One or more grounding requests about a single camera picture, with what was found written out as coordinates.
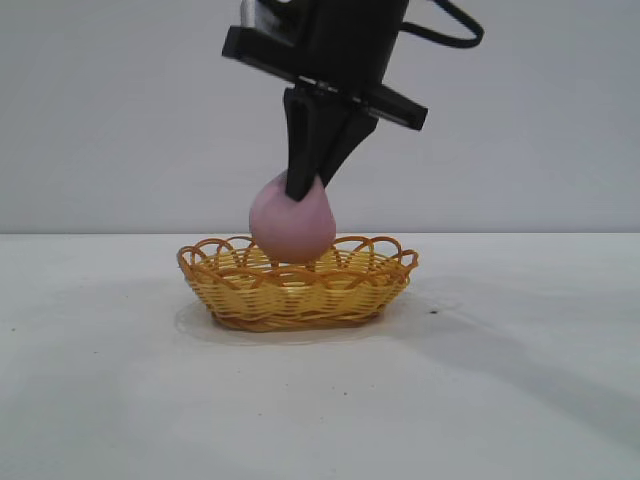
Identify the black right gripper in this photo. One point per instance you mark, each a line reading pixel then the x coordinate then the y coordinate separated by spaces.
pixel 350 45

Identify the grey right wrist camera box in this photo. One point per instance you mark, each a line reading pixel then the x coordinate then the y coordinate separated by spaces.
pixel 270 20

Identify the yellow woven plastic basket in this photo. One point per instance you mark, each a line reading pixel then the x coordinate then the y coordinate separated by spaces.
pixel 295 295

